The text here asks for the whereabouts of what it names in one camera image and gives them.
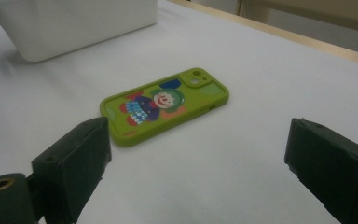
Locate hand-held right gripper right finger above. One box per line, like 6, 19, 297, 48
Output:
283, 117, 358, 224

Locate light wooden table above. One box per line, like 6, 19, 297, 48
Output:
167, 0, 358, 69

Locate white plastic storage box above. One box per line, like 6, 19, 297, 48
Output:
0, 0, 158, 63

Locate green clown phone case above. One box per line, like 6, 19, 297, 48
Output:
99, 67, 230, 148

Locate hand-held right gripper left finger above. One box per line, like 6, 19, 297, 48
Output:
31, 116, 112, 224

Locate white table mat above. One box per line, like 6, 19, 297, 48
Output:
0, 0, 358, 224

